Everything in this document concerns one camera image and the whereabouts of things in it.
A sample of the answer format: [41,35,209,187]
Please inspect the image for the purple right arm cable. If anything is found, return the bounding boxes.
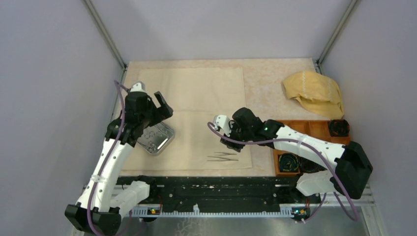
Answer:
[207,121,359,222]

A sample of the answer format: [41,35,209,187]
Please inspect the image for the yellow crumpled cloth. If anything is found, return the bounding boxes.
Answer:
[282,70,345,119]

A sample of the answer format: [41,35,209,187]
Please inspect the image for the steel surgical scissors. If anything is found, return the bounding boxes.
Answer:
[144,127,166,141]

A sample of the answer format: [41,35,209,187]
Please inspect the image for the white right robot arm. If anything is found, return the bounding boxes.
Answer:
[210,107,373,203]

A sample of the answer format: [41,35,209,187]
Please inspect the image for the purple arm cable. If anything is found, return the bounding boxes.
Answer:
[207,121,359,222]
[86,80,131,236]

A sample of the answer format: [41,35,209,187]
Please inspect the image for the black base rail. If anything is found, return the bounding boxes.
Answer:
[115,176,321,205]

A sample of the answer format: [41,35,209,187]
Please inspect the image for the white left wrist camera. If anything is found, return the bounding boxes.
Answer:
[129,81,146,93]

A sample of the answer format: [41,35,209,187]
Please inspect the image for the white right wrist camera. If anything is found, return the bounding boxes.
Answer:
[213,115,232,137]

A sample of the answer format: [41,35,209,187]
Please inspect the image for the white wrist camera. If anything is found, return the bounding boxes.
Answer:
[129,81,146,93]
[213,115,232,137]

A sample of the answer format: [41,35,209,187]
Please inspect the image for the dark patterned fabric roll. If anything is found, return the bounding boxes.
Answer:
[278,153,299,173]

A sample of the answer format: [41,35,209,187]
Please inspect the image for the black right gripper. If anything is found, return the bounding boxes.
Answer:
[220,121,253,152]

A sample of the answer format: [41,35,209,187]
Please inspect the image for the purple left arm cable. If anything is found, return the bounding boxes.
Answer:
[86,80,131,236]

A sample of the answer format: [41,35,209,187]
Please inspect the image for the wooden compartment tray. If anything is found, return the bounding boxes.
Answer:
[273,120,351,177]

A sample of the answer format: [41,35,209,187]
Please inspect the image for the aluminium frame rail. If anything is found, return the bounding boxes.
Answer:
[70,184,387,236]

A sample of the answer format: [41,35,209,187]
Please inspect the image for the steel instrument tray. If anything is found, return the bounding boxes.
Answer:
[137,122,175,155]

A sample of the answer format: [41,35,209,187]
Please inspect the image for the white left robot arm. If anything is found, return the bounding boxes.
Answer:
[64,90,173,236]

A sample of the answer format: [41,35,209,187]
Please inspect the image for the cream cloth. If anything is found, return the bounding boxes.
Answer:
[123,67,252,171]

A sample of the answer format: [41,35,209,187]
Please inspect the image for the steel tweezers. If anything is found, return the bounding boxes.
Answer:
[207,156,238,162]
[214,152,237,156]

